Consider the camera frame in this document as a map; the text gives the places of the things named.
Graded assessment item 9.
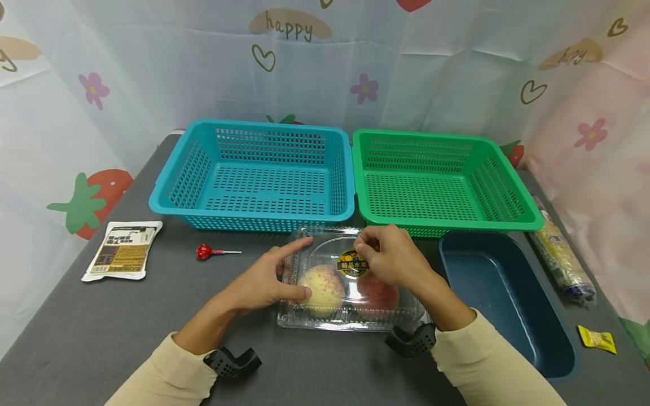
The yellow candy packet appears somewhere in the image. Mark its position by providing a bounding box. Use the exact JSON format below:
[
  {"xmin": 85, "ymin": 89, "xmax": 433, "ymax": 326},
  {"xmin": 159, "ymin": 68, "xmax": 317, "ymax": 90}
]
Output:
[{"xmin": 577, "ymin": 325, "xmax": 618, "ymax": 355}]

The dark blue plastic tub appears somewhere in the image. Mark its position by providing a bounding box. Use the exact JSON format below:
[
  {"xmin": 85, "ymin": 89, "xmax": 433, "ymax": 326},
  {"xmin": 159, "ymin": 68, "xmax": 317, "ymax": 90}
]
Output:
[{"xmin": 438, "ymin": 230, "xmax": 583, "ymax": 382}]

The clear wrapped snack roll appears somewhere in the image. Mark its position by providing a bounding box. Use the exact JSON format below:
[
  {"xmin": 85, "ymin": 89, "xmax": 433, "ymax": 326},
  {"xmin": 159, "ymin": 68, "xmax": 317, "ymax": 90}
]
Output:
[{"xmin": 528, "ymin": 195, "xmax": 597, "ymax": 305}]

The person's right forearm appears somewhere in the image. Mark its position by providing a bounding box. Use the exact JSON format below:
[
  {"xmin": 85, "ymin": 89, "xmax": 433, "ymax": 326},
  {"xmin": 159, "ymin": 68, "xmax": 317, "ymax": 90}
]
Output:
[{"xmin": 410, "ymin": 270, "xmax": 569, "ymax": 406}]

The black wrist band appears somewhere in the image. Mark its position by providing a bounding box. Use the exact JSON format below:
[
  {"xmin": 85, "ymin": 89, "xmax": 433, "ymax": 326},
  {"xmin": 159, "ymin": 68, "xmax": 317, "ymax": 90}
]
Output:
[
  {"xmin": 203, "ymin": 346, "xmax": 263, "ymax": 379},
  {"xmin": 384, "ymin": 323, "xmax": 438, "ymax": 359}
]

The person's left hand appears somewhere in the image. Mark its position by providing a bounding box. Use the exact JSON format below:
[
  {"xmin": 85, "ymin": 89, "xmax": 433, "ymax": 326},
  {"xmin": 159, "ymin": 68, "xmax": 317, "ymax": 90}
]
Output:
[{"xmin": 219, "ymin": 236, "xmax": 314, "ymax": 316}]

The person's right hand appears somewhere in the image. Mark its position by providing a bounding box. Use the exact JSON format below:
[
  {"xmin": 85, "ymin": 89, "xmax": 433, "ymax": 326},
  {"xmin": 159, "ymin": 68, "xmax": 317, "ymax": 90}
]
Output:
[{"xmin": 353, "ymin": 224, "xmax": 440, "ymax": 289}]

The blue plastic basket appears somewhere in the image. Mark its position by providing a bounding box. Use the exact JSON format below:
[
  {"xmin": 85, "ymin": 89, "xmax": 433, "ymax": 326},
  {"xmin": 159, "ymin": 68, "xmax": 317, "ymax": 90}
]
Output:
[{"xmin": 148, "ymin": 118, "xmax": 356, "ymax": 233}]

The person's left forearm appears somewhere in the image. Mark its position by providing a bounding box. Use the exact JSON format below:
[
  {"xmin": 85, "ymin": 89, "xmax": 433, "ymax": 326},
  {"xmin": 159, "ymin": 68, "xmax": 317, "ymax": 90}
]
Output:
[{"xmin": 104, "ymin": 292, "xmax": 239, "ymax": 406}]

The yellow peach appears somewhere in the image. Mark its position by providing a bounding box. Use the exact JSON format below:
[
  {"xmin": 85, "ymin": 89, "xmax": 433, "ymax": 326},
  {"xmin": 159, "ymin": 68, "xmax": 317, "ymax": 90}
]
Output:
[{"xmin": 297, "ymin": 264, "xmax": 347, "ymax": 317}]

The red peach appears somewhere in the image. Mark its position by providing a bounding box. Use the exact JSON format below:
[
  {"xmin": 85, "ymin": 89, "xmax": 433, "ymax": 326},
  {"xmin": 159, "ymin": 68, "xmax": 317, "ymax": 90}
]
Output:
[{"xmin": 354, "ymin": 272, "xmax": 401, "ymax": 314}]

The red lollipop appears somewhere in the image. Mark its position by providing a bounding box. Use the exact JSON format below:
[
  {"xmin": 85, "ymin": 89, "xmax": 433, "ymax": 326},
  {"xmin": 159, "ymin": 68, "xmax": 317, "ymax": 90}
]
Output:
[{"xmin": 195, "ymin": 243, "xmax": 244, "ymax": 261}]

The green plastic basket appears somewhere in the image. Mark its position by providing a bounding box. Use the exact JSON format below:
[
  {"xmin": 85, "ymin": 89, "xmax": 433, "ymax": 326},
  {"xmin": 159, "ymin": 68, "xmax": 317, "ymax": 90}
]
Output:
[{"xmin": 351, "ymin": 129, "xmax": 545, "ymax": 239}]

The white and brown sachet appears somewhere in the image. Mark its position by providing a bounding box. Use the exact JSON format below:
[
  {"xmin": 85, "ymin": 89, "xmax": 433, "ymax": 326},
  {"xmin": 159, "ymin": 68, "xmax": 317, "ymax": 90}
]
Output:
[{"xmin": 81, "ymin": 220, "xmax": 164, "ymax": 282}]

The clear plastic fruit box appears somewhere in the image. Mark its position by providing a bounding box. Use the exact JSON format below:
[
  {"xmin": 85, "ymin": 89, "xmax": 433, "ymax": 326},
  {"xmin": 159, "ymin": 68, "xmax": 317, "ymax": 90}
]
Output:
[{"xmin": 276, "ymin": 227, "xmax": 427, "ymax": 332}]

